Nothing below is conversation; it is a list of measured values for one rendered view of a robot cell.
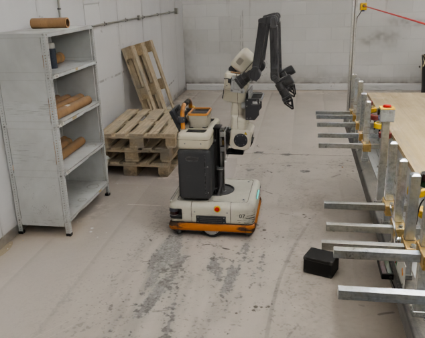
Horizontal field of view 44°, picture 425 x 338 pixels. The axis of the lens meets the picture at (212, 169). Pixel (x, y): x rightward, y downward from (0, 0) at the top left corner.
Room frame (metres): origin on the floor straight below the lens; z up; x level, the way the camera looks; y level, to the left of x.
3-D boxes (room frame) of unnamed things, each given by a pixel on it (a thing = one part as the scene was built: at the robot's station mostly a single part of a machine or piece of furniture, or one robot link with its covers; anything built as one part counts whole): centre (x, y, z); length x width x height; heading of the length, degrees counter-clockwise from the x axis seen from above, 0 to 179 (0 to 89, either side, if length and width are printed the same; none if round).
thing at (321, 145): (3.27, -0.92, 0.81); 0.43 x 0.03 x 0.04; 80
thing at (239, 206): (3.94, -0.03, 0.16); 0.67 x 0.64 x 0.25; 80
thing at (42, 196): (4.21, 1.27, 0.78); 0.90 x 0.45 x 1.55; 170
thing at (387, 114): (2.56, -0.88, 1.18); 0.07 x 0.07 x 0.08; 80
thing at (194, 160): (3.95, 0.06, 0.59); 0.55 x 0.34 x 0.83; 170
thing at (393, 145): (2.31, -0.84, 0.88); 0.04 x 0.04 x 0.48; 80
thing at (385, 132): (2.56, -0.88, 0.93); 0.05 x 0.05 x 0.45; 80
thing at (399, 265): (1.85, -0.73, 0.75); 0.26 x 0.01 x 0.10; 170
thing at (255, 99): (3.89, -0.32, 0.99); 0.28 x 0.16 x 0.22; 170
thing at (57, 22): (4.32, 1.26, 1.59); 0.30 x 0.08 x 0.08; 80
